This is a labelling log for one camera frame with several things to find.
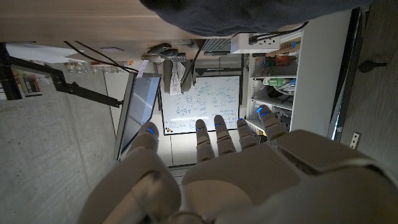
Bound whiteboard with writing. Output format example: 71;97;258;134
159;75;242;136

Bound hanging white cloth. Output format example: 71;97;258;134
169;60;187;96

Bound black door handle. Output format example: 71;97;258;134
356;60;388;74

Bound black laptop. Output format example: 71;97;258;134
180;39;233;94

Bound cardboard box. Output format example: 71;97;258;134
278;37;302;57

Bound computer monitor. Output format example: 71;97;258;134
113;72;162;161

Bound black monitor cable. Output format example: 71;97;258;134
63;40;139;74

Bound black power strip cord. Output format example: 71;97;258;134
248;21;309;44

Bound white power strip box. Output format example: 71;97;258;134
230;32;280;55

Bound white door strike plate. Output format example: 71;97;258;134
349;132;361;149

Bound black remote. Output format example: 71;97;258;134
147;42;173;55

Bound white shelf cabinet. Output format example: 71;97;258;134
245;9;354;138

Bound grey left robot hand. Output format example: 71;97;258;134
77;104;398;224

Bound dark navy shorts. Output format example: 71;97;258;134
139;0;374;37

